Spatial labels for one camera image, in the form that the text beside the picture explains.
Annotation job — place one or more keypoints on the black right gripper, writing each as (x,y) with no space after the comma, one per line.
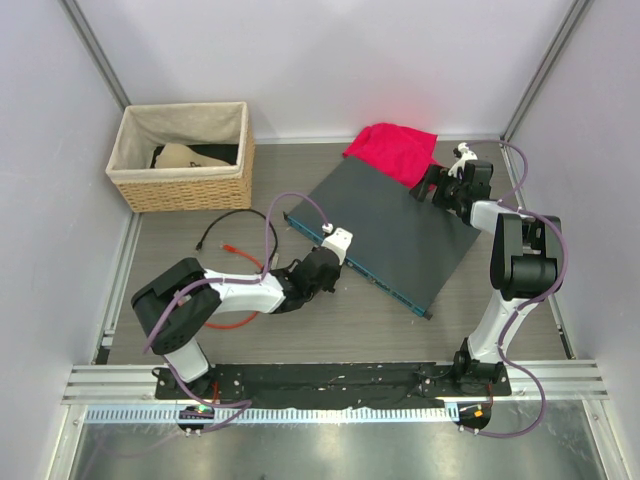
(439,185)

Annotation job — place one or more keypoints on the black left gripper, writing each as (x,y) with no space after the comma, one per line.
(325,270)

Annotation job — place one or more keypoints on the grey blue network switch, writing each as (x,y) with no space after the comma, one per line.
(408,249)

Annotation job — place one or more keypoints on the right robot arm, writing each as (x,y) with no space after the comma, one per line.
(528,263)

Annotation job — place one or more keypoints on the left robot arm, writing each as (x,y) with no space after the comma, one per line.
(174,307)

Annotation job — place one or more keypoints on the pink red cloth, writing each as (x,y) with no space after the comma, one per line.
(400,152)

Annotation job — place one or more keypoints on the wicker basket with liner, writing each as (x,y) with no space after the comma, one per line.
(143,128)

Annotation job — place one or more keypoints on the beige and black cloth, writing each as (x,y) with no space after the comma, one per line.
(174,155)

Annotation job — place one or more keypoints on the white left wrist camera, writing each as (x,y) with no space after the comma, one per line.
(338,242)

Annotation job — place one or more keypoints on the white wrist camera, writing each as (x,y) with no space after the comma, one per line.
(463,154)
(338,242)

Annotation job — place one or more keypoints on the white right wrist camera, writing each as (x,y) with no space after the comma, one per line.
(463,154)

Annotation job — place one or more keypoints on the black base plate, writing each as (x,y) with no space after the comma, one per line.
(339,386)

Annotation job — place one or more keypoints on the slotted cable duct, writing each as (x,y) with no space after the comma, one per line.
(156,414)

